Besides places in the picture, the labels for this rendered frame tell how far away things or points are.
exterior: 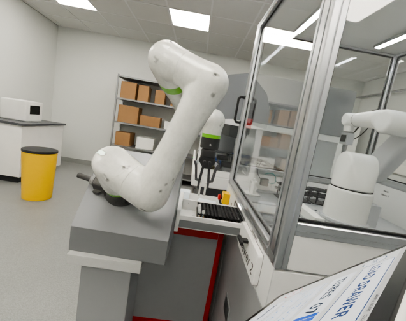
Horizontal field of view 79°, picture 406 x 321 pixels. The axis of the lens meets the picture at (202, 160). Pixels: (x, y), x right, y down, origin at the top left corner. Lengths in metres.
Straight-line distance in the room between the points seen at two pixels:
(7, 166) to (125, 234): 3.69
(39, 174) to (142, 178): 2.95
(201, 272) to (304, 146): 1.07
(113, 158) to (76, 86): 5.26
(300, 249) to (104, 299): 0.80
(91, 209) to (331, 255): 0.86
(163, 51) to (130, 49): 5.02
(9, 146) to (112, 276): 3.60
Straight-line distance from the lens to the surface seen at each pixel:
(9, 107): 4.80
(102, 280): 1.16
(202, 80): 0.74
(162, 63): 0.81
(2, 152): 4.59
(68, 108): 6.14
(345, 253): 0.87
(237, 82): 2.05
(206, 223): 1.17
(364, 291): 0.36
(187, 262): 1.53
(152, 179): 0.78
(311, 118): 0.72
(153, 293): 1.66
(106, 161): 0.87
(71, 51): 6.24
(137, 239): 1.01
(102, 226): 1.04
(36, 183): 3.73
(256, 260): 0.90
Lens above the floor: 1.32
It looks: 8 degrees down
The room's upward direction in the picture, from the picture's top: 10 degrees clockwise
